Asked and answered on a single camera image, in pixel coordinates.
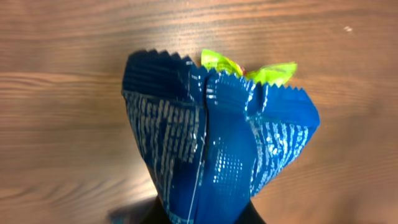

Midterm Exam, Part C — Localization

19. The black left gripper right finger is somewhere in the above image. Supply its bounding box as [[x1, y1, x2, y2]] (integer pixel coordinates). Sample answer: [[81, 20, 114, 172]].
[[234, 201, 266, 224]]

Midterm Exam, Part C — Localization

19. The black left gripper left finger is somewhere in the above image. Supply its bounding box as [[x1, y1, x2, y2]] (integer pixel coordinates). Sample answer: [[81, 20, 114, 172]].
[[140, 197, 170, 224]]

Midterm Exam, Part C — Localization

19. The blue snack wrapper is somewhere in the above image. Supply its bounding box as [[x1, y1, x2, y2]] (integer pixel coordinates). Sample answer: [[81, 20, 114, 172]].
[[122, 50, 320, 223]]

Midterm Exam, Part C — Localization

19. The green snack bag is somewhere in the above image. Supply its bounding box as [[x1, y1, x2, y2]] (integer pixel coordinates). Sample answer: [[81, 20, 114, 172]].
[[201, 49, 298, 86]]

